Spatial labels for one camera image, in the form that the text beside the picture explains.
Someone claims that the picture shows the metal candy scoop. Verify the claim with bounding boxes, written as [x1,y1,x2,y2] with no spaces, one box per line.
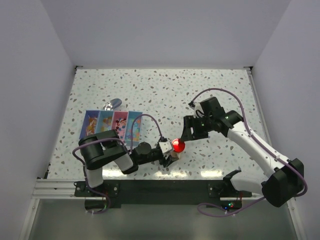
[102,98,122,111]

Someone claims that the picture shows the clear plastic jar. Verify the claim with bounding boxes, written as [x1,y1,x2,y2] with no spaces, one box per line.
[170,151,182,161]

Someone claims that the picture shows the star candies pile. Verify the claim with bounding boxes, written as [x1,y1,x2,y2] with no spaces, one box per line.
[125,117,142,142]

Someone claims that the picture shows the four-compartment candy tray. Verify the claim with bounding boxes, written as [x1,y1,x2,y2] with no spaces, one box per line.
[79,110,143,147]

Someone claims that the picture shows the red jar lid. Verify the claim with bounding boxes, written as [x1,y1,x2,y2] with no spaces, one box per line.
[171,138,186,153]

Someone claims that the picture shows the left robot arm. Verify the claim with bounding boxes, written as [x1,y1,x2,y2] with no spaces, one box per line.
[72,130,180,196]

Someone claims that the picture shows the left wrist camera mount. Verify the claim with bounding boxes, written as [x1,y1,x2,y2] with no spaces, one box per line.
[158,141,174,155]

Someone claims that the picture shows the aluminium frame rail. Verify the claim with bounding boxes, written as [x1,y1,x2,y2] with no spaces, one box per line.
[31,66,296,201]

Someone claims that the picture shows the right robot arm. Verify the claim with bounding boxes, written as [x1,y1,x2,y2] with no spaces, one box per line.
[180,97,306,207]

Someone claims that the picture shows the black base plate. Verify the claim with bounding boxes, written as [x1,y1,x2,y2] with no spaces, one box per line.
[74,178,252,210]

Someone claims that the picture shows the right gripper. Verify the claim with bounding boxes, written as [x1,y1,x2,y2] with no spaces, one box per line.
[180,114,214,142]

